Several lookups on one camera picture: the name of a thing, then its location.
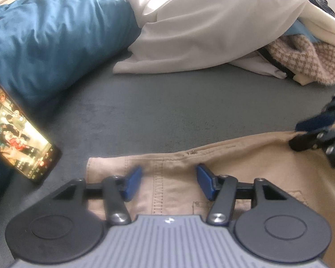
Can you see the pink checked knit garment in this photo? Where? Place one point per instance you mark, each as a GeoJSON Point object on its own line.
{"type": "Point", "coordinates": [310, 61]}

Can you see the cream folded garment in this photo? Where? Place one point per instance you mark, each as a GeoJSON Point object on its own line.
{"type": "Point", "coordinates": [323, 25]}

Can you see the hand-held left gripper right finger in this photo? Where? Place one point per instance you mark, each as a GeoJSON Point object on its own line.
{"type": "Point", "coordinates": [205, 182]}

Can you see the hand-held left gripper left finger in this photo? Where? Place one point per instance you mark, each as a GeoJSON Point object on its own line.
{"type": "Point", "coordinates": [134, 182]}

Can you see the light blue garment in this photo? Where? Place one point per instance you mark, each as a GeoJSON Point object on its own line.
{"type": "Point", "coordinates": [298, 30]}

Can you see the white cloth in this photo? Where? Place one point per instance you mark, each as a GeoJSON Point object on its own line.
{"type": "Point", "coordinates": [212, 28]}

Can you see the dark patterned garment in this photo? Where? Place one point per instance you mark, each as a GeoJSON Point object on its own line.
{"type": "Point", "coordinates": [329, 8]}

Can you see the grey bed sheet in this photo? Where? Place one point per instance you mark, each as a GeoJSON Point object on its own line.
{"type": "Point", "coordinates": [156, 111]}

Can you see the black smartphone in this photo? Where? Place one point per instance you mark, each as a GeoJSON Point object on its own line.
{"type": "Point", "coordinates": [16, 136]}

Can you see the beige pants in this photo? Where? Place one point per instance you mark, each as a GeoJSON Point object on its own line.
{"type": "Point", "coordinates": [268, 159]}

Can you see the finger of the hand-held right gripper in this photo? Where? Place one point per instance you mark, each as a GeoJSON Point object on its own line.
{"type": "Point", "coordinates": [304, 142]}
{"type": "Point", "coordinates": [312, 122]}

